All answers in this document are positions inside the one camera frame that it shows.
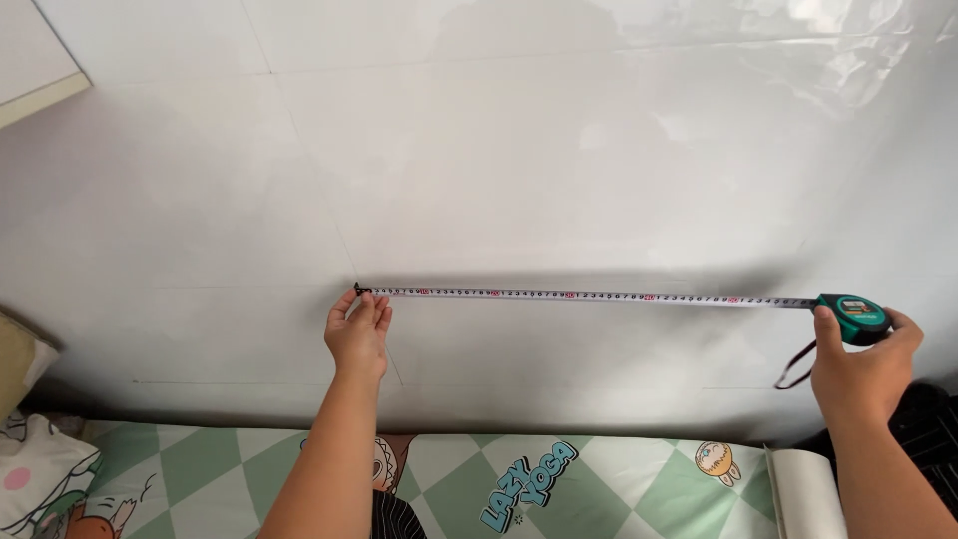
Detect person's right hand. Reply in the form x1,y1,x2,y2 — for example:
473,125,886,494
810,305,925,427

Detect person's left hand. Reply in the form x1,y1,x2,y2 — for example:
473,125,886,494
324,289,394,378

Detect green tape measure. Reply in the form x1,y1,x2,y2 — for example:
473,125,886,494
353,282,893,390

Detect white paper roll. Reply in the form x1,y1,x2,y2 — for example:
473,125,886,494
763,443,850,539

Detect green checkered bed sheet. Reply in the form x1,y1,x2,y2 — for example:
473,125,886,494
71,419,783,539

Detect yellow cushion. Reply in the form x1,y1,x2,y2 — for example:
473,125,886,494
0,310,61,424

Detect cartoon print pillow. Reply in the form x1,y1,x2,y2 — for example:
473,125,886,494
0,410,139,539

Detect white window sill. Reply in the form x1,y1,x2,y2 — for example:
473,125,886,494
0,0,94,130

